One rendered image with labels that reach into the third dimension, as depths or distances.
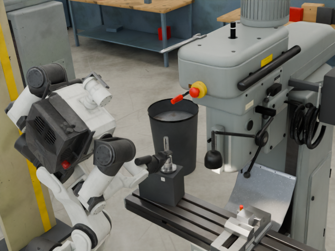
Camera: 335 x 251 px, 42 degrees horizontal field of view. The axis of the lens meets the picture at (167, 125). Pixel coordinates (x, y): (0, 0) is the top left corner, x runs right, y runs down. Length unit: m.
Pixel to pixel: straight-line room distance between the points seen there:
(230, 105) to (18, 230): 2.32
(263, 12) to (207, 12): 5.20
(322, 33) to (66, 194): 1.43
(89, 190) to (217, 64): 0.72
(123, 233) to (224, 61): 2.36
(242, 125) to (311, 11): 4.01
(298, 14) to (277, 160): 3.51
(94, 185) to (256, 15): 0.93
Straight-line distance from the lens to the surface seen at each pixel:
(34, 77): 1.82
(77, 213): 2.09
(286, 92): 1.99
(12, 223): 3.52
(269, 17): 1.82
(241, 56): 1.54
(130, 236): 3.58
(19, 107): 1.95
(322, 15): 5.60
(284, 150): 2.27
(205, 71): 1.55
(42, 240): 2.57
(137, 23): 8.02
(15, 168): 3.33
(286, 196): 2.34
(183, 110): 4.24
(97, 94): 1.69
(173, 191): 2.28
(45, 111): 1.69
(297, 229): 2.54
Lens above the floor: 2.40
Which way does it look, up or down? 28 degrees down
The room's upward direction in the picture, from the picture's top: 4 degrees counter-clockwise
